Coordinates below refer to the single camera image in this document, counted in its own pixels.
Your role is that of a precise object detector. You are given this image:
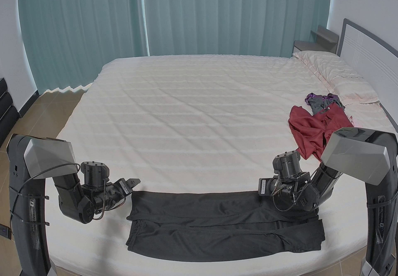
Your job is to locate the black padded couch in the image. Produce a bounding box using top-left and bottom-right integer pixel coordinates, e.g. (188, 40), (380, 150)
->
(0, 77), (20, 146)

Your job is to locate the cream pillow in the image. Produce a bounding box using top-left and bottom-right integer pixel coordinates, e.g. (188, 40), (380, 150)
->
(292, 50), (380, 104)

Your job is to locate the purple garment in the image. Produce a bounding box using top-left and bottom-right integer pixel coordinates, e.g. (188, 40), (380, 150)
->
(305, 92), (339, 107)

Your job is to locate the blue-green curtain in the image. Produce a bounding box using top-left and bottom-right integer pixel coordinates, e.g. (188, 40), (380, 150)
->
(141, 0), (333, 58)
(19, 0), (150, 95)

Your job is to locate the dark red shirt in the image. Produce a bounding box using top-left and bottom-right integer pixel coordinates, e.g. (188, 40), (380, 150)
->
(289, 103), (355, 162)

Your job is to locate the grey bedside table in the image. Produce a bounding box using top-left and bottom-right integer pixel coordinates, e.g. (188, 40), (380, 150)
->
(293, 25), (338, 54)

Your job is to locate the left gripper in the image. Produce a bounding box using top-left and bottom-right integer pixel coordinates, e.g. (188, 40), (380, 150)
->
(103, 177), (141, 209)

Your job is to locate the black T-shirt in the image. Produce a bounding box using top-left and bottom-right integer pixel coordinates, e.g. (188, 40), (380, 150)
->
(125, 189), (326, 262)

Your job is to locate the grey garment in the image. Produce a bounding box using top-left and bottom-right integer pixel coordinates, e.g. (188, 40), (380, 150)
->
(309, 95), (346, 115)

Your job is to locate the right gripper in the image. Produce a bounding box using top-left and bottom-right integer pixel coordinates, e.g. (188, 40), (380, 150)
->
(258, 177), (281, 199)

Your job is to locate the bed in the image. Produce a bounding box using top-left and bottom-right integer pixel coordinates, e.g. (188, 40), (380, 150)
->
(47, 18), (398, 272)

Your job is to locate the pink garment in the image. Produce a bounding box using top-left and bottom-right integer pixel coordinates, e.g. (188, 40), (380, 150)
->
(346, 115), (364, 129)

